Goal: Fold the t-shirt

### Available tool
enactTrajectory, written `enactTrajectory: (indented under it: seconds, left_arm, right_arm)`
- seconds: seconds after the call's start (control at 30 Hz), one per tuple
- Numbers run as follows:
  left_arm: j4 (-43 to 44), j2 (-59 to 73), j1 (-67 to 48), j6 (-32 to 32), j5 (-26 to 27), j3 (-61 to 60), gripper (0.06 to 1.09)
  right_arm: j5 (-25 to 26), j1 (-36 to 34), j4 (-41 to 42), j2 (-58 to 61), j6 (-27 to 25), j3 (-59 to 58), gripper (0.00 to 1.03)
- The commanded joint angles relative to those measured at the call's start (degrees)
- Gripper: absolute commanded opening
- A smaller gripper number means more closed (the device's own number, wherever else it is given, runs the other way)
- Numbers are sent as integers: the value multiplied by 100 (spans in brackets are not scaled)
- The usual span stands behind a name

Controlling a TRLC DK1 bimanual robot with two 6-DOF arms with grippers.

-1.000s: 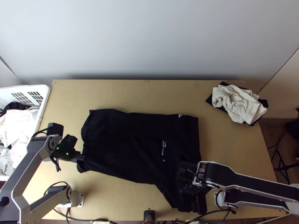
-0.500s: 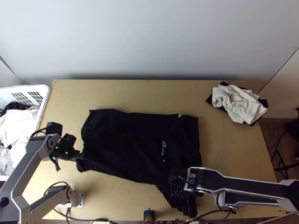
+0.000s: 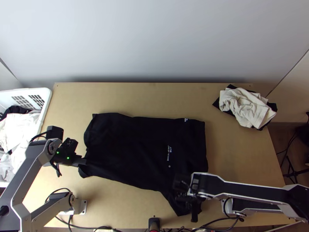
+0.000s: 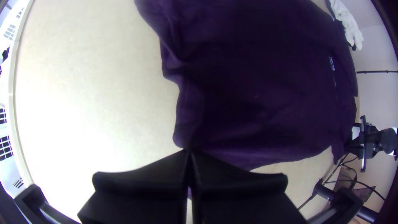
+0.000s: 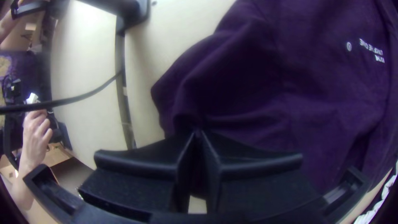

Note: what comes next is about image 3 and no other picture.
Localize heap of clothes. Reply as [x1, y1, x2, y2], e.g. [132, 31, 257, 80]
[0, 105, 43, 182]

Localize black cable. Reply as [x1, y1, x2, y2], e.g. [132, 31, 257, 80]
[276, 132, 298, 156]
[55, 214, 112, 232]
[49, 161, 63, 179]
[221, 198, 245, 222]

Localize dark t-shirt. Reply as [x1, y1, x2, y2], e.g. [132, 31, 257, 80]
[78, 112, 209, 217]

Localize black tripod stand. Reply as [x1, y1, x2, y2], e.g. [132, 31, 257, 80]
[282, 154, 309, 186]

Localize white laundry basket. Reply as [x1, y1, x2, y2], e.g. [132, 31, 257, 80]
[0, 87, 53, 188]

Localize dark folded garment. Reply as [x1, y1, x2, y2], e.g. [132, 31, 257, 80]
[212, 84, 278, 131]

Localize cream t-shirt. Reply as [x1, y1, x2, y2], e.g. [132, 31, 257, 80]
[219, 87, 276, 129]

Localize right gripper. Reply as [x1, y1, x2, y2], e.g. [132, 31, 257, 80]
[175, 190, 202, 223]

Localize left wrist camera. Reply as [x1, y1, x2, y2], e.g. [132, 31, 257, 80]
[63, 137, 79, 153]

